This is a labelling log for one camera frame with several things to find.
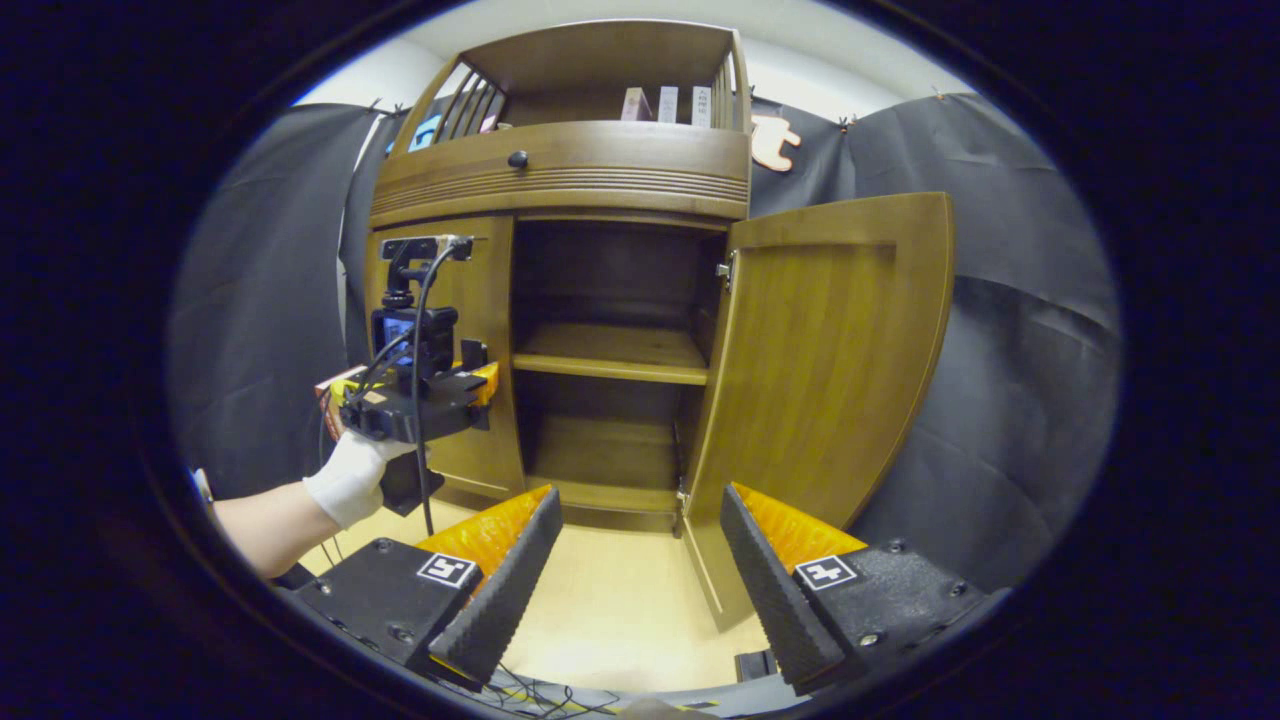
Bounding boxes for black cable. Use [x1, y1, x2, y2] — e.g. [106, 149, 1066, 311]
[409, 236, 477, 539]

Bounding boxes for tangled thin cables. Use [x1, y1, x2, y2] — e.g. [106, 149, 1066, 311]
[430, 658, 623, 720]

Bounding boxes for black backdrop cloth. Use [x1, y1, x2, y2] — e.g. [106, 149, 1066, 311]
[167, 92, 1123, 593]

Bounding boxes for wooden inner shelf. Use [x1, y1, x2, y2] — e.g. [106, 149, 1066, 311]
[512, 321, 712, 387]

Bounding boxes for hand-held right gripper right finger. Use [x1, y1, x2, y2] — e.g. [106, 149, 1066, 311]
[720, 482, 1009, 698]

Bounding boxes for wooden double-door shoe cabinet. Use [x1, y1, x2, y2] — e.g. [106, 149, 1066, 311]
[362, 20, 957, 633]

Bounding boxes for wooden shoe cabinet door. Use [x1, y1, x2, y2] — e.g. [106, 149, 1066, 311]
[364, 217, 527, 502]
[682, 192, 957, 633]

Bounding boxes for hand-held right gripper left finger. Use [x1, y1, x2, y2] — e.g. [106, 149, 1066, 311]
[293, 485, 564, 689]

